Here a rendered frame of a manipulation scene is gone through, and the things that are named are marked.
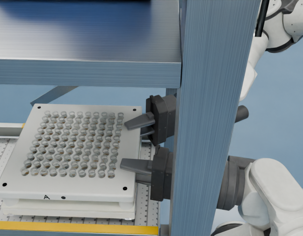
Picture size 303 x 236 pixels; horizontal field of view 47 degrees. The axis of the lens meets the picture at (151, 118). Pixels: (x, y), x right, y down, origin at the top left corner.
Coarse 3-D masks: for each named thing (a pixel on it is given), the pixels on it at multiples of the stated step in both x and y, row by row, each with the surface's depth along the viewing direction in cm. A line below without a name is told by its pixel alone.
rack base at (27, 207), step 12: (24, 204) 63; (36, 204) 63; (48, 204) 63; (60, 204) 63; (72, 204) 63; (84, 204) 63; (96, 204) 63; (108, 204) 63; (72, 216) 64; (84, 216) 64; (96, 216) 63; (108, 216) 63; (120, 216) 63; (132, 216) 63
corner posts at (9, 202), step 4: (4, 200) 62; (8, 200) 62; (12, 200) 62; (16, 200) 63; (8, 204) 62; (12, 204) 63; (120, 204) 62; (124, 204) 61; (128, 204) 61; (132, 204) 62; (124, 208) 62; (128, 208) 62
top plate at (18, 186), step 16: (32, 112) 76; (128, 112) 75; (32, 128) 72; (80, 128) 72; (16, 144) 68; (48, 144) 69; (128, 144) 68; (16, 160) 65; (80, 160) 65; (0, 176) 62; (16, 176) 62; (32, 176) 62; (48, 176) 62; (96, 176) 62; (128, 176) 62; (0, 192) 60; (16, 192) 60; (32, 192) 60; (48, 192) 60; (64, 192) 60; (80, 192) 60; (96, 192) 60; (112, 192) 59; (128, 192) 59
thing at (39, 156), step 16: (48, 128) 70; (64, 128) 70; (96, 128) 72; (112, 128) 71; (64, 144) 67; (80, 144) 68; (96, 144) 68; (48, 160) 65; (64, 160) 65; (96, 160) 64
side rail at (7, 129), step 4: (0, 124) 85; (4, 124) 85; (8, 124) 85; (12, 124) 85; (16, 124) 85; (20, 124) 85; (0, 128) 85; (4, 128) 85; (8, 128) 85; (12, 128) 85; (16, 128) 84; (20, 128) 84; (0, 132) 86; (4, 132) 86; (8, 132) 85; (12, 132) 85; (16, 132) 85; (20, 132) 85; (144, 136) 85
